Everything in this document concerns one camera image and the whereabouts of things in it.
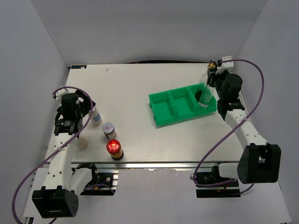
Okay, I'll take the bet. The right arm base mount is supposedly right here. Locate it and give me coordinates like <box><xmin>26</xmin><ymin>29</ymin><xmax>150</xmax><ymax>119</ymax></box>
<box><xmin>195</xmin><ymin>163</ymin><xmax>241</xmax><ymax>198</ymax></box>

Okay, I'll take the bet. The red label spice jar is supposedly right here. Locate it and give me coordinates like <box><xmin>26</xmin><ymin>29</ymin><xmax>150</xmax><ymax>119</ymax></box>
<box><xmin>102</xmin><ymin>122</ymin><xmax>117</xmax><ymax>140</ymax></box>

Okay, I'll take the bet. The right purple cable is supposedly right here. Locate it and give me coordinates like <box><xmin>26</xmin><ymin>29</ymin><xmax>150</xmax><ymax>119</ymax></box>
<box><xmin>191</xmin><ymin>58</ymin><xmax>264</xmax><ymax>196</ymax></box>

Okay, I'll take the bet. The oil bottle with dark contents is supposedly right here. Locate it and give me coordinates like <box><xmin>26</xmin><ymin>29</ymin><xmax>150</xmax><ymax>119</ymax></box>
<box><xmin>194</xmin><ymin>90</ymin><xmax>202</xmax><ymax>103</ymax></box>

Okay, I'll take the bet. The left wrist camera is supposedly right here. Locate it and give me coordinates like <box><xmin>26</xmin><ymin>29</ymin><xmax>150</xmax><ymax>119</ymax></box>
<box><xmin>52</xmin><ymin>88</ymin><xmax>69</xmax><ymax>101</ymax></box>

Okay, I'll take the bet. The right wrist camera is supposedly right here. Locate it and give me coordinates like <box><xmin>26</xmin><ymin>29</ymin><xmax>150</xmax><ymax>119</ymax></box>
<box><xmin>215</xmin><ymin>56</ymin><xmax>234</xmax><ymax>75</ymax></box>

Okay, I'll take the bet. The red cap sauce bottle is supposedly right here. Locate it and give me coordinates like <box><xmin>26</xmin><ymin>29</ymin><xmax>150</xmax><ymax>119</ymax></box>
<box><xmin>106</xmin><ymin>139</ymin><xmax>124</xmax><ymax>161</ymax></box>

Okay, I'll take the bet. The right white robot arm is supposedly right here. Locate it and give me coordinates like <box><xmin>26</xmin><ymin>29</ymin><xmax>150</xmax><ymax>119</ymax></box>
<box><xmin>208</xmin><ymin>56</ymin><xmax>281</xmax><ymax>186</ymax></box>

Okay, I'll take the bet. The clear oil bottle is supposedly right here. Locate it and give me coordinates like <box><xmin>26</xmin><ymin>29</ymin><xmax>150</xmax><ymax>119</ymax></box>
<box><xmin>199</xmin><ymin>61</ymin><xmax>217</xmax><ymax>108</ymax></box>

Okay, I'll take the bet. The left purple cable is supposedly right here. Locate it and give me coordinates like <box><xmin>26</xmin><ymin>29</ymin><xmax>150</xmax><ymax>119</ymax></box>
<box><xmin>11</xmin><ymin>86</ymin><xmax>95</xmax><ymax>224</ymax></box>

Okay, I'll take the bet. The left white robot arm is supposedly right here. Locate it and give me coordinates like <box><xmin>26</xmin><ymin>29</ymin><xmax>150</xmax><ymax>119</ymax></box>
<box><xmin>32</xmin><ymin>90</ymin><xmax>99</xmax><ymax>218</ymax></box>

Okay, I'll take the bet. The left blue table sticker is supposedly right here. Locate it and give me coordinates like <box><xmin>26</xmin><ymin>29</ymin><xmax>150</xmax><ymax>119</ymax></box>
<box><xmin>71</xmin><ymin>65</ymin><xmax>87</xmax><ymax>70</ymax></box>

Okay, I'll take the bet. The purple cable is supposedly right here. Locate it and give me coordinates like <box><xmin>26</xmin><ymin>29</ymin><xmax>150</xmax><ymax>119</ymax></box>
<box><xmin>11</xmin><ymin>86</ymin><xmax>95</xmax><ymax>224</ymax></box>
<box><xmin>191</xmin><ymin>58</ymin><xmax>264</xmax><ymax>196</ymax></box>

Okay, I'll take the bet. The blue label shaker jar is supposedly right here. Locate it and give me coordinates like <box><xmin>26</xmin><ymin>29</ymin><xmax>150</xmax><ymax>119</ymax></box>
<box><xmin>91</xmin><ymin>106</ymin><xmax>102</xmax><ymax>126</ymax></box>

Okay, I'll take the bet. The green three-compartment bin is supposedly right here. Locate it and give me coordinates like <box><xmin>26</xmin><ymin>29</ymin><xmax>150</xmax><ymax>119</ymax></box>
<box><xmin>149</xmin><ymin>84</ymin><xmax>217</xmax><ymax>126</ymax></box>

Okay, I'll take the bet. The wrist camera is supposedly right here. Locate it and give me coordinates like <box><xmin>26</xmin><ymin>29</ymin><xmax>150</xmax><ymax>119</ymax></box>
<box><xmin>215</xmin><ymin>56</ymin><xmax>234</xmax><ymax>75</ymax></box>
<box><xmin>52</xmin><ymin>88</ymin><xmax>69</xmax><ymax>101</ymax></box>

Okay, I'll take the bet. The white powder shaker jar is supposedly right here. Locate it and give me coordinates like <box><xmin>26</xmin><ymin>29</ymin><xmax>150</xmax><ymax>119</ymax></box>
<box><xmin>77</xmin><ymin>136</ymin><xmax>88</xmax><ymax>150</ymax></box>

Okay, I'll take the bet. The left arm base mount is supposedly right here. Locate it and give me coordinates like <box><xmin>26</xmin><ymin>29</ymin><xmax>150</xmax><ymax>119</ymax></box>
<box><xmin>71</xmin><ymin>163</ymin><xmax>116</xmax><ymax>196</ymax></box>

